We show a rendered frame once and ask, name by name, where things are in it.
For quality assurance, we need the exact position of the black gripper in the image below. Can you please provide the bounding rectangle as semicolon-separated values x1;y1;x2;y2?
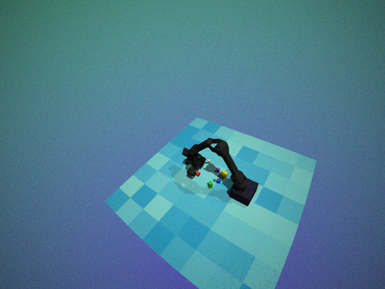
186;156;206;177

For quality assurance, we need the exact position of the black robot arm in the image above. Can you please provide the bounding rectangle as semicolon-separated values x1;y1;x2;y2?
182;138;248;194

